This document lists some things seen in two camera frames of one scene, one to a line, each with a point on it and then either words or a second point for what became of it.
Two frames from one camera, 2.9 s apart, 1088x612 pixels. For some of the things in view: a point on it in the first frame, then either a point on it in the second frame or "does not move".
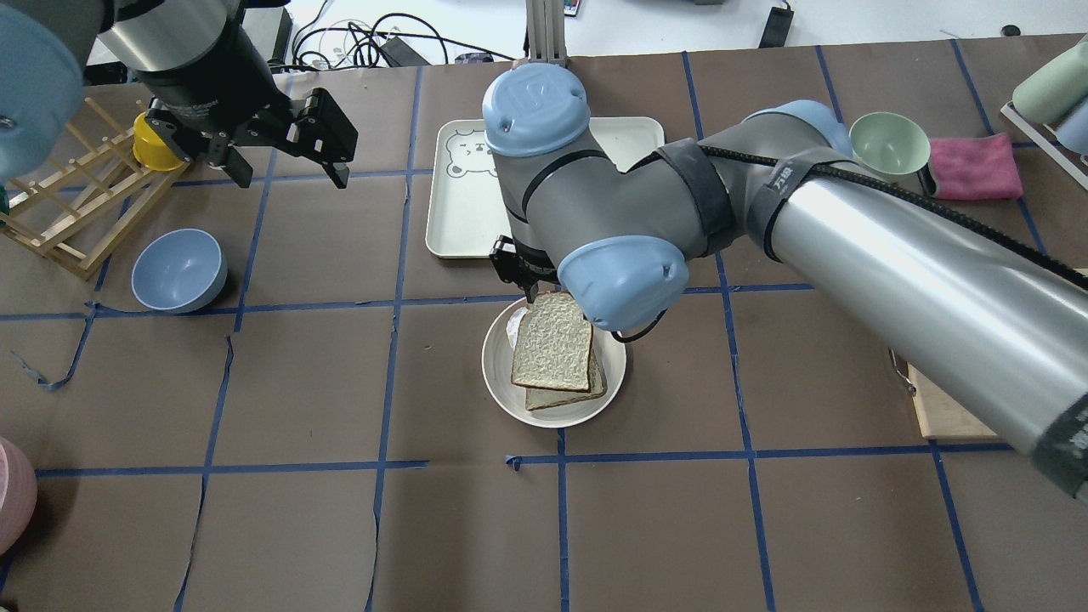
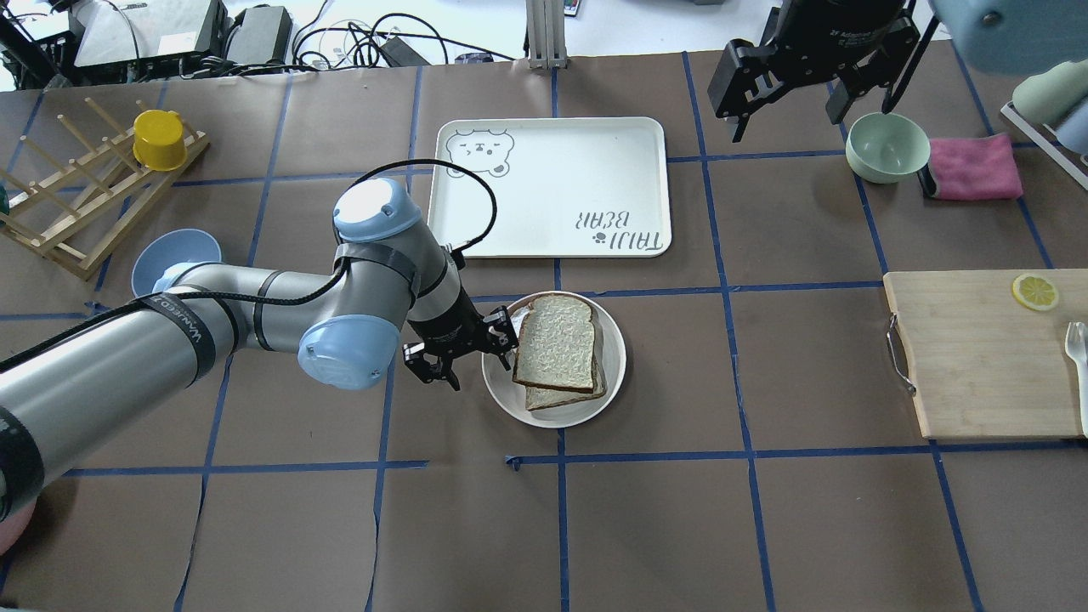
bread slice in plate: x=538 y=398 does not move
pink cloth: x=974 y=168 does not move
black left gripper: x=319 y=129 to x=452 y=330
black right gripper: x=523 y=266 to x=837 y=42
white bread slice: x=552 y=344 does not move
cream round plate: x=497 y=357 does not move
